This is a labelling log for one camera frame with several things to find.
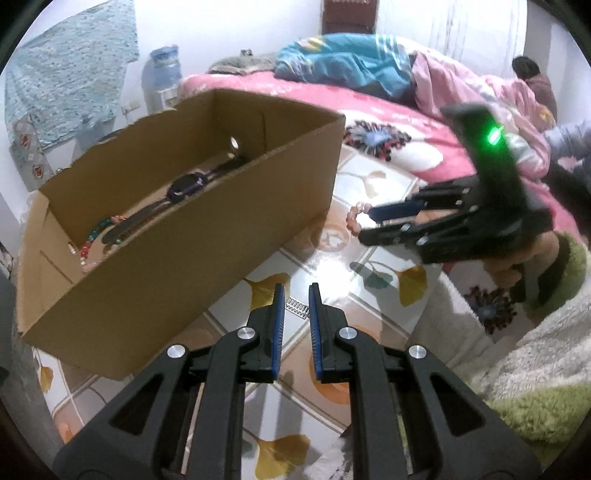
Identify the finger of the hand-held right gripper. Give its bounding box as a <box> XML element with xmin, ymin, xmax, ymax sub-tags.
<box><xmin>368</xmin><ymin>178</ymin><xmax>482</xmax><ymax>223</ymax></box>
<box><xmin>358</xmin><ymin>213</ymin><xmax>482</xmax><ymax>251</ymax></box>

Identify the white curtain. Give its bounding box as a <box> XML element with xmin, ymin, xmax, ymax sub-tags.
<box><xmin>416</xmin><ymin>0</ymin><xmax>528</xmax><ymax>79</ymax></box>

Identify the purple smart watch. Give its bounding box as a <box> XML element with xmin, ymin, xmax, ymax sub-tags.
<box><xmin>102</xmin><ymin>159</ymin><xmax>247</xmax><ymax>245</ymax></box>

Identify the grey patterned cushion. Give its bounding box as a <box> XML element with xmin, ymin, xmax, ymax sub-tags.
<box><xmin>208</xmin><ymin>48</ymin><xmax>278</xmax><ymax>77</ymax></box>

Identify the brown cardboard box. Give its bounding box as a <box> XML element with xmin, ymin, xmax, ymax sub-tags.
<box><xmin>16</xmin><ymin>89</ymin><xmax>346</xmax><ymax>381</ymax></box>

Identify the colourful bead bracelet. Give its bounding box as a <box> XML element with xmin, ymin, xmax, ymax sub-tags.
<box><xmin>78</xmin><ymin>215</ymin><xmax>127</xmax><ymax>259</ymax></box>

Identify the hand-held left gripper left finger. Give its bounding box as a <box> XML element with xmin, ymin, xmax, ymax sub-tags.
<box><xmin>53</xmin><ymin>283</ymin><xmax>286</xmax><ymax>480</ymax></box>

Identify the lavender garment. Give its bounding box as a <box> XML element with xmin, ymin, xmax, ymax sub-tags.
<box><xmin>542</xmin><ymin>119</ymin><xmax>591</xmax><ymax>162</ymax></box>

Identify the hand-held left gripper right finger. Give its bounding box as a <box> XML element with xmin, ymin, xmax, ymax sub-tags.
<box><xmin>308</xmin><ymin>282</ymin><xmax>541</xmax><ymax>480</ymax></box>

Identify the pink bead bracelet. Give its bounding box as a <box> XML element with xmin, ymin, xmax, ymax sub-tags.
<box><xmin>346</xmin><ymin>203</ymin><xmax>384</xmax><ymax>238</ymax></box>

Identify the light pink quilt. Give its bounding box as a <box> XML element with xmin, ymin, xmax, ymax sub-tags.
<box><xmin>411</xmin><ymin>51</ymin><xmax>557</xmax><ymax>181</ymax></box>

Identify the person's right hand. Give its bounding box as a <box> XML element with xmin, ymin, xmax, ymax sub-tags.
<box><xmin>482</xmin><ymin>228</ymin><xmax>561</xmax><ymax>289</ymax></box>

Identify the teal patterned hanging cloth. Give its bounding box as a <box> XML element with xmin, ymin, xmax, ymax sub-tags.
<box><xmin>4</xmin><ymin>0</ymin><xmax>141</xmax><ymax>192</ymax></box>

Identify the blue patterned quilt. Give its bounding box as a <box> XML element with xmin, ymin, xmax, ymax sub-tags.
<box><xmin>274</xmin><ymin>33</ymin><xmax>414</xmax><ymax>100</ymax></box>

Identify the person's right forearm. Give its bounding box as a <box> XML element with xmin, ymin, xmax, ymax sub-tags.
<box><xmin>522</xmin><ymin>231</ymin><xmax>591</xmax><ymax>324</ymax></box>

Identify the pink floral blanket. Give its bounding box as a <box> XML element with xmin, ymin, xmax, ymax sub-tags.
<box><xmin>178</xmin><ymin>71</ymin><xmax>578</xmax><ymax>342</ymax></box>

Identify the brown door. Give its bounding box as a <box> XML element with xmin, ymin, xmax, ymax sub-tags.
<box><xmin>322</xmin><ymin>0</ymin><xmax>379</xmax><ymax>37</ymax></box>

